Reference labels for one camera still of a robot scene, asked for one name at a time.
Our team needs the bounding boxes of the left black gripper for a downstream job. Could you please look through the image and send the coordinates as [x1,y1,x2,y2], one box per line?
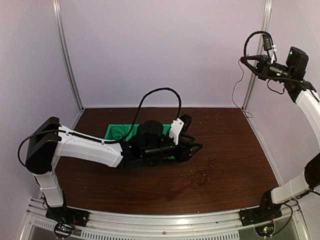
[142,135,203,164]

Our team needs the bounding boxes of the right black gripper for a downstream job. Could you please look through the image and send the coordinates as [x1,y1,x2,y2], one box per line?
[240,53,293,82]

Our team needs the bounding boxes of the brown cable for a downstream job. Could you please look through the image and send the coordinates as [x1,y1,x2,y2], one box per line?
[231,61,253,119]
[181,172,210,190]

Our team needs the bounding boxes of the dark blue cable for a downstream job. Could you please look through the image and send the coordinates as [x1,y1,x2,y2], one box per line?
[109,124,128,140]

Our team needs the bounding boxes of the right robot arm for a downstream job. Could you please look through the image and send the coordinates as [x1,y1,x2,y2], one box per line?
[240,46,320,221]

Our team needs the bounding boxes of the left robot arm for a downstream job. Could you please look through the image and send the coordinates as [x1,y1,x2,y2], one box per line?
[18,114,203,222]

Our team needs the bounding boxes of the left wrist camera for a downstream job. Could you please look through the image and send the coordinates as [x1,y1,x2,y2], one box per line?
[168,114,192,145]

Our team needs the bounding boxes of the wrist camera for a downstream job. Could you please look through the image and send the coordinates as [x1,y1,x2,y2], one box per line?
[168,114,192,145]
[262,33,277,63]

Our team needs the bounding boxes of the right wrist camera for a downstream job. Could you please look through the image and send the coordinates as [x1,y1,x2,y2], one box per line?
[262,33,277,63]

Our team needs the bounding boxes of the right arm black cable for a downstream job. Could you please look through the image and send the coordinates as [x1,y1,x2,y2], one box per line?
[243,30,272,61]

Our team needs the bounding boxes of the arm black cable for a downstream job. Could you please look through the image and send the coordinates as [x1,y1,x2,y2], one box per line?
[243,30,272,61]
[17,87,182,171]

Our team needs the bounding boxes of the right aluminium frame post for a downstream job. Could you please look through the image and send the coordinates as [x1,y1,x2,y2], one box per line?
[242,0,273,112]

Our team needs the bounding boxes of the aluminium frame post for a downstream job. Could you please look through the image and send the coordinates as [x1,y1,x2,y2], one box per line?
[242,0,273,112]
[52,0,84,112]

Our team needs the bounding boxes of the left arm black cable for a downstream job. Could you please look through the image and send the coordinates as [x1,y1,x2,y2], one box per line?
[17,87,182,171]

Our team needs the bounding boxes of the front aluminium rail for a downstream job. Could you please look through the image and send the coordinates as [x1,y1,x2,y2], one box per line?
[17,200,311,240]

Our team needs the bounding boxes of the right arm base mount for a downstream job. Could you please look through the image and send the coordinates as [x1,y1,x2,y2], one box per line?
[239,207,282,239]

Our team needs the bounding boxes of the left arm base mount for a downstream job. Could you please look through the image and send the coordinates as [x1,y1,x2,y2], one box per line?
[45,206,89,239]

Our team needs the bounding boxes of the left aluminium frame post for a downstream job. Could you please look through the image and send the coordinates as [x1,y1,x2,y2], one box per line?
[52,0,84,112]

